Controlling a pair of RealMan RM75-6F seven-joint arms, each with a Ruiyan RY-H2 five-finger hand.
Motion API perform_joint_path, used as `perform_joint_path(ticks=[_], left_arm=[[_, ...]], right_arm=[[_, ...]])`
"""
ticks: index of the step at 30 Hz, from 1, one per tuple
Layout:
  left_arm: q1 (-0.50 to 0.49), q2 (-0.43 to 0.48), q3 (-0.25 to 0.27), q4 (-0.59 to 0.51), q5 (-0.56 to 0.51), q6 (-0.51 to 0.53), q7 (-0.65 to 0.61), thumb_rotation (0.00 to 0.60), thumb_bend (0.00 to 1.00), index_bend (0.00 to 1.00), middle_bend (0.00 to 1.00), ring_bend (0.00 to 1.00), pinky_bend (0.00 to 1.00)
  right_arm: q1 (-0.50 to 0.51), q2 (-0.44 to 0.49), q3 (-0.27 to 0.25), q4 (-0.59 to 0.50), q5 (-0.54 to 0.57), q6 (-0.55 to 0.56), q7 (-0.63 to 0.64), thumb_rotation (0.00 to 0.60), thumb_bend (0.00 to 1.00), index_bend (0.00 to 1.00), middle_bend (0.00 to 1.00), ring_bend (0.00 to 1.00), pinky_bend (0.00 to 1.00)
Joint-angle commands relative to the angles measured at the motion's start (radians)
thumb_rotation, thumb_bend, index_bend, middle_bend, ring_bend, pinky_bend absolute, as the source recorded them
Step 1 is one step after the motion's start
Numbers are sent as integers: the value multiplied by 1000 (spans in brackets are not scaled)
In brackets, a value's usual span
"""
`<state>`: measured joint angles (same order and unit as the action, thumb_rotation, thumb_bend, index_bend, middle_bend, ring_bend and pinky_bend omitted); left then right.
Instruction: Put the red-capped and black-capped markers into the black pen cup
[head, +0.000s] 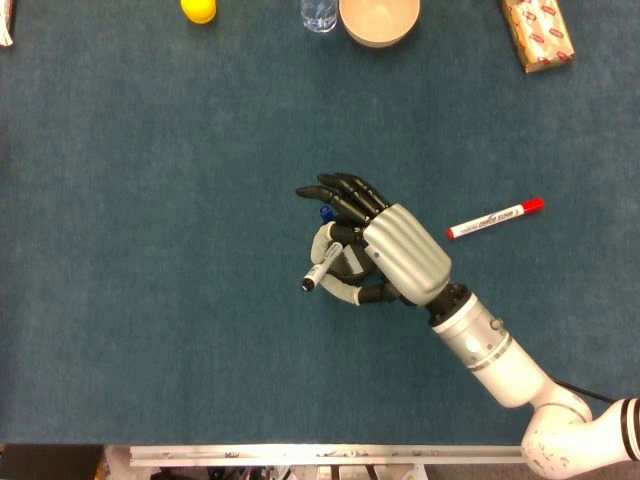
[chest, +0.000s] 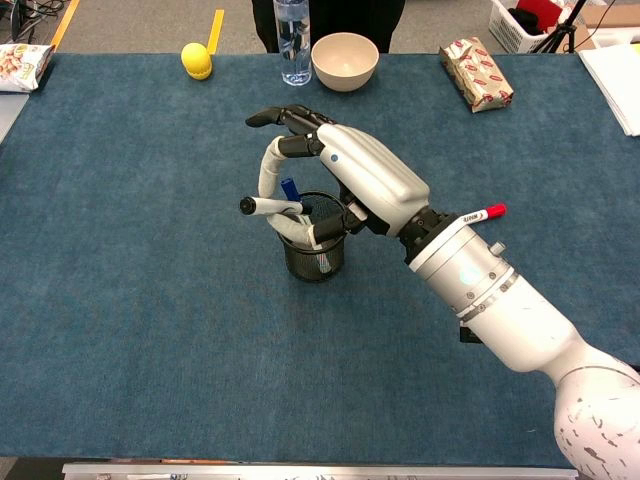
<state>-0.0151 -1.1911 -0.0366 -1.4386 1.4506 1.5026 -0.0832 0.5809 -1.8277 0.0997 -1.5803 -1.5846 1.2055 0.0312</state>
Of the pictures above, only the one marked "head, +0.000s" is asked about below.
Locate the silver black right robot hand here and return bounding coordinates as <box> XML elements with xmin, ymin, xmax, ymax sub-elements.
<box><xmin>295</xmin><ymin>172</ymin><xmax>453</xmax><ymax>307</ymax></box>

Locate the black cap whiteboard marker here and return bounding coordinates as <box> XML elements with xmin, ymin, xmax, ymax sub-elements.
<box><xmin>301</xmin><ymin>242</ymin><xmax>345</xmax><ymax>293</ymax></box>

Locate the red cap whiteboard marker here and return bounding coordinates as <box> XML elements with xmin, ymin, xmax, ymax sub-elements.
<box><xmin>446</xmin><ymin>197</ymin><xmax>546</xmax><ymax>241</ymax></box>

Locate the black round pen holder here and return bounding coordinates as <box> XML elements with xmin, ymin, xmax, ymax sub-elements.
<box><xmin>319</xmin><ymin>242</ymin><xmax>384</xmax><ymax>287</ymax></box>

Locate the blue cap whiteboard marker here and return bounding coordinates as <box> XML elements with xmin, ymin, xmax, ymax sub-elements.
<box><xmin>319</xmin><ymin>203</ymin><xmax>365</xmax><ymax>275</ymax></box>

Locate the beige bowl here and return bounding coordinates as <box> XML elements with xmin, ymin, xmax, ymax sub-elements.
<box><xmin>338</xmin><ymin>0</ymin><xmax>422</xmax><ymax>50</ymax></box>

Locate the clear glass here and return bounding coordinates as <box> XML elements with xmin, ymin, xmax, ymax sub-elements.
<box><xmin>300</xmin><ymin>0</ymin><xmax>339</xmax><ymax>34</ymax></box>

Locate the gold red printed snack pack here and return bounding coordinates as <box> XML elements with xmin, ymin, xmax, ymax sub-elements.
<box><xmin>498</xmin><ymin>0</ymin><xmax>576</xmax><ymax>75</ymax></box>

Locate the blue felt table cover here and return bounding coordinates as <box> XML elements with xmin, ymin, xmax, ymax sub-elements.
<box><xmin>0</xmin><ymin>0</ymin><xmax>640</xmax><ymax>446</ymax></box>

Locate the yellow round plastic object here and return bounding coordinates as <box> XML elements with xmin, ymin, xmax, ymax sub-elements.
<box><xmin>180</xmin><ymin>0</ymin><xmax>218</xmax><ymax>25</ymax></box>

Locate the white printed package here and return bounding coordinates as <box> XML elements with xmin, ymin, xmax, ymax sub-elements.
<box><xmin>0</xmin><ymin>0</ymin><xmax>16</xmax><ymax>48</ymax></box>

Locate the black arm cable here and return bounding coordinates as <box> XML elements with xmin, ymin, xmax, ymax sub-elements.
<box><xmin>552</xmin><ymin>379</ymin><xmax>619</xmax><ymax>404</ymax></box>

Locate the aluminium profile rail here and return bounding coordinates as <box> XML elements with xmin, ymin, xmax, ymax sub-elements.
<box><xmin>128</xmin><ymin>444</ymin><xmax>531</xmax><ymax>469</ymax></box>

